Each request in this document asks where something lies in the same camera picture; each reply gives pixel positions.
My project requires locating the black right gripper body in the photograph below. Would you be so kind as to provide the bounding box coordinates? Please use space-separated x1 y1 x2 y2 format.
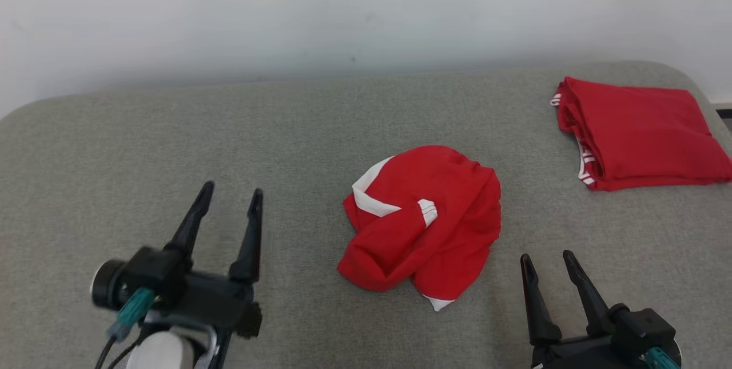
530 334 683 369

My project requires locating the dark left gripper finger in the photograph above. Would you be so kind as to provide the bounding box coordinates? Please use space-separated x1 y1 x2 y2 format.
164 180 216 271
228 188 265 287

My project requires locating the left black cable teal connector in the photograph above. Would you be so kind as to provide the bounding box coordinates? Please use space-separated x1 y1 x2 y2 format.
93 287 157 369

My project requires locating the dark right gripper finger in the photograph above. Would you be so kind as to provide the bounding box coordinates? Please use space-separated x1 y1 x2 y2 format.
519 253 564 348
562 250 616 338

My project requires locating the red Bulls 23 jersey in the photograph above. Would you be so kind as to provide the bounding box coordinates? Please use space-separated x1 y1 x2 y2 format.
550 76 732 192

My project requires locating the right black cable teal connector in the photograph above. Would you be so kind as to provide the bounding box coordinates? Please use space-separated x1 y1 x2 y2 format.
645 346 682 369

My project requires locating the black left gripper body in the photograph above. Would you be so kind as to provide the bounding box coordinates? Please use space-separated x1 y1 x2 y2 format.
146 269 264 342

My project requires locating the black cable teal connector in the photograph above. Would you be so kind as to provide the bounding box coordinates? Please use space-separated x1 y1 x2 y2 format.
93 287 157 369
645 346 682 369

